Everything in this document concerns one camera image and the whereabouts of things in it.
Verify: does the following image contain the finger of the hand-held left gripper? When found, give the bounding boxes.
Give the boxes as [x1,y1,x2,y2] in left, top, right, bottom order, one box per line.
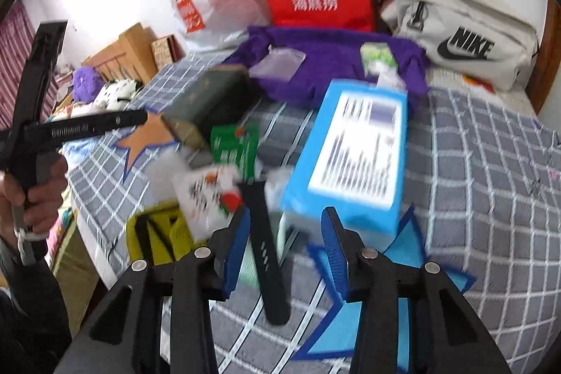
[100,110,149,134]

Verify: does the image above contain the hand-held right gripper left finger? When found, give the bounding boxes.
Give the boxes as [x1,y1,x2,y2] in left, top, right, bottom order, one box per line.
[53,205,251,374]

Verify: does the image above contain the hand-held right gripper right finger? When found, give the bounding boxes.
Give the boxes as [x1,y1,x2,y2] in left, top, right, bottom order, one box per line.
[321,206,513,374]

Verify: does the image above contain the black watch strap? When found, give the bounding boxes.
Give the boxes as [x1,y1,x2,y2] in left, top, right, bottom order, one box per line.
[237,180,292,326]

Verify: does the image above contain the white printed sachet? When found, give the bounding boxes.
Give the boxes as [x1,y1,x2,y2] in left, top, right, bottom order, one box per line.
[173,166,244,241]

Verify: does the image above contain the dark green tin box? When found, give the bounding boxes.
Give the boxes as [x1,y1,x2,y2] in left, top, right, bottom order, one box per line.
[161,65,255,151]

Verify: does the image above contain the yellow pouch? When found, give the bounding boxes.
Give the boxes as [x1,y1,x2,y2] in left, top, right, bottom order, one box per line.
[126,201,198,270]

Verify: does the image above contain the green snack packet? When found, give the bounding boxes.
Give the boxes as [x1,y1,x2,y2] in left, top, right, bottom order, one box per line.
[210,122,260,184]

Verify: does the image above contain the clear plastic bag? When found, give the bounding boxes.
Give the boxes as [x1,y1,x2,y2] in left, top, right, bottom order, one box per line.
[249,46,306,82]

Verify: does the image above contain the green and white packet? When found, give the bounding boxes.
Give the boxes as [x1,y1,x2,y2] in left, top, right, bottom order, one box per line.
[359,42,408,90]

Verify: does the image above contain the person's left hand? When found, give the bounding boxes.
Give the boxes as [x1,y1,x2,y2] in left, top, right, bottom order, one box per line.
[0,157,69,237]

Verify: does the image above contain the white black-dotted pillow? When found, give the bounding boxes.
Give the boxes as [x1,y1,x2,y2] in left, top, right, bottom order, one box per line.
[90,78,143,112]

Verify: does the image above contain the pastel printed quilt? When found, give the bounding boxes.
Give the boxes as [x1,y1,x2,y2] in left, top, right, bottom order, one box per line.
[61,135,110,177]

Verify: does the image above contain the purple plush toy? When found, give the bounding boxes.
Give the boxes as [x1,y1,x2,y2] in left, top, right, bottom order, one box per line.
[72,66,103,103]

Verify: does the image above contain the wooden headboard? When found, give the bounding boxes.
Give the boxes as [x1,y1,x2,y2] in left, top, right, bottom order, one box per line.
[81,22,158,81]

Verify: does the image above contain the patterned book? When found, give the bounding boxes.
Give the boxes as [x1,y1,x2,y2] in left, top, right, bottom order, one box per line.
[151,34,185,66]

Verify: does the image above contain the pink striped curtain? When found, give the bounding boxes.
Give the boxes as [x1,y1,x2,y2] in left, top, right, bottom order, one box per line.
[0,1,58,129]

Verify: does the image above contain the blue cardboard box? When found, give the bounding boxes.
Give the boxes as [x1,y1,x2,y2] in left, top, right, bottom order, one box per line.
[279,79,409,235]

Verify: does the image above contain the olive green blanket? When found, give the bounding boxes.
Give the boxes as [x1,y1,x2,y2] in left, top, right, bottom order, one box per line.
[53,216,101,331]

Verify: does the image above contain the grey checked blanket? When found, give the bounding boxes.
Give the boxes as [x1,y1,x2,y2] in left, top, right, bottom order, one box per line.
[66,50,561,374]

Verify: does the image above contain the purple towel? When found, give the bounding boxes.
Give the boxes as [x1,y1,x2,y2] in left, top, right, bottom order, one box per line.
[223,25,430,108]

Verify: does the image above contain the white printed bed sheet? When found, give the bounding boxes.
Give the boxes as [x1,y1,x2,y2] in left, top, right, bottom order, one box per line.
[427,67,544,112]

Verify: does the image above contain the grey waist bag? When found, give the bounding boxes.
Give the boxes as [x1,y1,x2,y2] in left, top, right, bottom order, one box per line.
[379,0,540,92]

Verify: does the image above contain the brown wooden door frame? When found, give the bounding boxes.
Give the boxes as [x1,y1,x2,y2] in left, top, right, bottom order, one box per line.
[523,0,561,116]

